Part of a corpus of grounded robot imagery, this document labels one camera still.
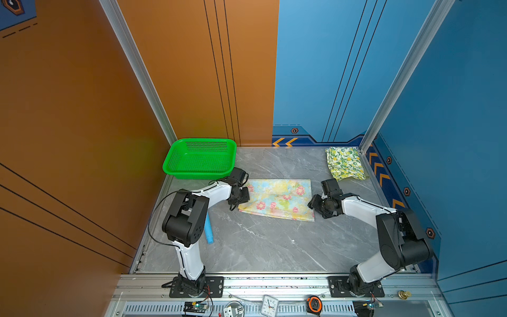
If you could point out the green circuit board left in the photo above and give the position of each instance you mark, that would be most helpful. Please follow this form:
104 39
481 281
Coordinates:
195 309

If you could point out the circuit board right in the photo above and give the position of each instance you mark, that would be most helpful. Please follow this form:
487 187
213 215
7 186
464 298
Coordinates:
366 308

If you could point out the small white clock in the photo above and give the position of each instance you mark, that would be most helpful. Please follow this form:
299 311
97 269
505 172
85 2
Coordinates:
269 306

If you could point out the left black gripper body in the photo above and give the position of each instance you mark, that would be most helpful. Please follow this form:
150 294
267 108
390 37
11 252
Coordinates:
243 196

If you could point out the orange black tape measure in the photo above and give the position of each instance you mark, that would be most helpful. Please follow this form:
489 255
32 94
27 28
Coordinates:
314 305

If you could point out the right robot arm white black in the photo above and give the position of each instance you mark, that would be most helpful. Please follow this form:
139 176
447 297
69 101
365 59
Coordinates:
402 240

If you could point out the white power adapter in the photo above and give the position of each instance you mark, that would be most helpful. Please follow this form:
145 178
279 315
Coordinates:
233 309

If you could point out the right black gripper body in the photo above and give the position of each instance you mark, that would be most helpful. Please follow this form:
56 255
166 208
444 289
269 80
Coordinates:
321 205

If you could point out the brass round knob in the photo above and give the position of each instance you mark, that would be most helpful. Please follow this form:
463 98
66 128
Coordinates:
404 295

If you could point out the light blue cylinder tool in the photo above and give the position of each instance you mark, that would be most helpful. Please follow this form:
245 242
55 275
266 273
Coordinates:
208 230

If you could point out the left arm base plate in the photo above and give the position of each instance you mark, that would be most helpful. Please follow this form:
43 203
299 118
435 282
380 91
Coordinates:
204 286

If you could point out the lemon print skirt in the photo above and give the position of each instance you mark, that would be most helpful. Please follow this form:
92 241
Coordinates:
345 162

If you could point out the green plastic basket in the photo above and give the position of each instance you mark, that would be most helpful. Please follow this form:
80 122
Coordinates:
200 158

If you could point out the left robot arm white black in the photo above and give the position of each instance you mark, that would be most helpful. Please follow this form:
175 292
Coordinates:
185 223

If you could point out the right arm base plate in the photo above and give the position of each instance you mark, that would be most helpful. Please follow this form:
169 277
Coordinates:
342 286

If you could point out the aluminium front rail frame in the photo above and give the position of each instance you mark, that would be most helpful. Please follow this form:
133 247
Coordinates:
148 295

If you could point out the pastel floral skirt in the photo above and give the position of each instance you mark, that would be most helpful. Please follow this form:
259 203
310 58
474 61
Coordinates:
279 198

